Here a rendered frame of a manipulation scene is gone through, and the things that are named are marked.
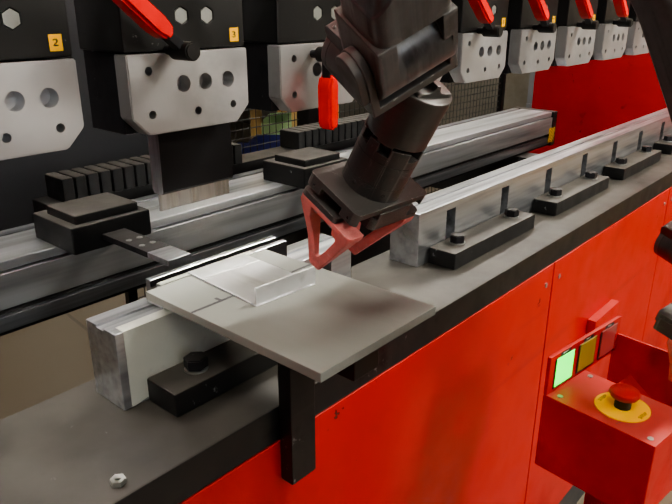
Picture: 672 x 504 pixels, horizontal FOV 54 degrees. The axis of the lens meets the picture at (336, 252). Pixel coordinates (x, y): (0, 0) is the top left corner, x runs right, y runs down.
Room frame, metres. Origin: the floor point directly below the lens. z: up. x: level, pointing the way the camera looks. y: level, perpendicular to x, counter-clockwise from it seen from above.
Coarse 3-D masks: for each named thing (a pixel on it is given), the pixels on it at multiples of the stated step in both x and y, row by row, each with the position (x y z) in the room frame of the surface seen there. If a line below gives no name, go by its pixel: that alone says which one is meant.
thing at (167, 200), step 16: (208, 128) 0.76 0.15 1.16; (224, 128) 0.77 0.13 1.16; (160, 144) 0.71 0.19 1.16; (176, 144) 0.72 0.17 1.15; (192, 144) 0.74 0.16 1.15; (208, 144) 0.76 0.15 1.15; (224, 144) 0.77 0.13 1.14; (160, 160) 0.71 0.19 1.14; (176, 160) 0.72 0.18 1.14; (192, 160) 0.74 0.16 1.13; (208, 160) 0.75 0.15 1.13; (224, 160) 0.77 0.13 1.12; (160, 176) 0.71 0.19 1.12; (176, 176) 0.72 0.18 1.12; (192, 176) 0.74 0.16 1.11; (208, 176) 0.75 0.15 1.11; (224, 176) 0.77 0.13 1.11; (160, 192) 0.71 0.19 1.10; (176, 192) 0.73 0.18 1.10; (192, 192) 0.75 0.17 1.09; (208, 192) 0.76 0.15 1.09; (224, 192) 0.78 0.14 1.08; (160, 208) 0.71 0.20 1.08
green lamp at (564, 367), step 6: (570, 354) 0.83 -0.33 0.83; (558, 360) 0.81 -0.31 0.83; (564, 360) 0.82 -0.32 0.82; (570, 360) 0.84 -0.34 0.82; (558, 366) 0.81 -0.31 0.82; (564, 366) 0.83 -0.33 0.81; (570, 366) 0.84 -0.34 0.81; (558, 372) 0.82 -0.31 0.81; (564, 372) 0.83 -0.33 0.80; (570, 372) 0.84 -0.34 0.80; (558, 378) 0.82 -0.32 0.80; (564, 378) 0.83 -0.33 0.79; (558, 384) 0.82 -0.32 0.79
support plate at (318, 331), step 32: (256, 256) 0.78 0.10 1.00; (160, 288) 0.68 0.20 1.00; (192, 288) 0.68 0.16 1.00; (320, 288) 0.68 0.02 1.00; (352, 288) 0.68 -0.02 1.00; (192, 320) 0.62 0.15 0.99; (224, 320) 0.60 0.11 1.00; (256, 320) 0.60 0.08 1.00; (288, 320) 0.60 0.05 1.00; (320, 320) 0.60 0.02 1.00; (352, 320) 0.60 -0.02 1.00; (384, 320) 0.60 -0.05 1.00; (416, 320) 0.61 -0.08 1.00; (288, 352) 0.53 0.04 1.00; (320, 352) 0.53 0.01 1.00; (352, 352) 0.53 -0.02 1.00
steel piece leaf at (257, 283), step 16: (224, 272) 0.72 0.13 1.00; (240, 272) 0.72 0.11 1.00; (256, 272) 0.72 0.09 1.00; (272, 272) 0.72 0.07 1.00; (288, 272) 0.72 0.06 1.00; (304, 272) 0.68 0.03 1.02; (224, 288) 0.67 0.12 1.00; (240, 288) 0.67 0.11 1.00; (256, 288) 0.63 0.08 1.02; (272, 288) 0.65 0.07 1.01; (288, 288) 0.66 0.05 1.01; (256, 304) 0.63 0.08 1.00
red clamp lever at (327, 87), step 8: (320, 48) 0.82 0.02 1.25; (312, 56) 0.83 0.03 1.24; (320, 56) 0.82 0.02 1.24; (328, 72) 0.81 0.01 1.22; (320, 80) 0.82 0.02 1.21; (328, 80) 0.81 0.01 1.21; (336, 80) 0.82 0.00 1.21; (320, 88) 0.82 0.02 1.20; (328, 88) 0.81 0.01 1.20; (336, 88) 0.82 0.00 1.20; (320, 96) 0.82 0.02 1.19; (328, 96) 0.81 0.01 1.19; (336, 96) 0.82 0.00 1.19; (320, 104) 0.82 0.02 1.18; (328, 104) 0.81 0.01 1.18; (336, 104) 0.82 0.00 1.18; (320, 112) 0.82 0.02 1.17; (328, 112) 0.81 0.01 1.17; (336, 112) 0.82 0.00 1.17; (320, 120) 0.82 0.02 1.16; (328, 120) 0.81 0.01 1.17; (336, 120) 0.82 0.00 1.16; (328, 128) 0.82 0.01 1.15
